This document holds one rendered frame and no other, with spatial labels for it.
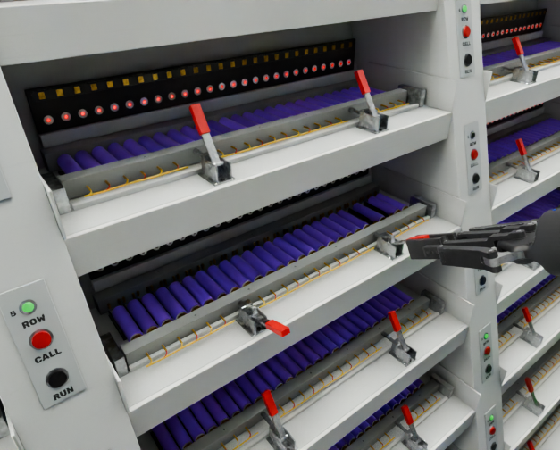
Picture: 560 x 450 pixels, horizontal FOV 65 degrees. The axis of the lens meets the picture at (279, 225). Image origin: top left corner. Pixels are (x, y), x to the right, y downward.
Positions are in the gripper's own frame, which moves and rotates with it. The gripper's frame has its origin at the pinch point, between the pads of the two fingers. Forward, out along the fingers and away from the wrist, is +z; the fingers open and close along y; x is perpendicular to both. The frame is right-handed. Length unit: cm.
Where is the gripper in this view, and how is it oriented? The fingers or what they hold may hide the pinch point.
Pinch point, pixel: (432, 245)
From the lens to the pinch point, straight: 67.6
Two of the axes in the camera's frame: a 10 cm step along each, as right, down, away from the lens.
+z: -5.2, 0.7, 8.5
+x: -3.1, -9.4, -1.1
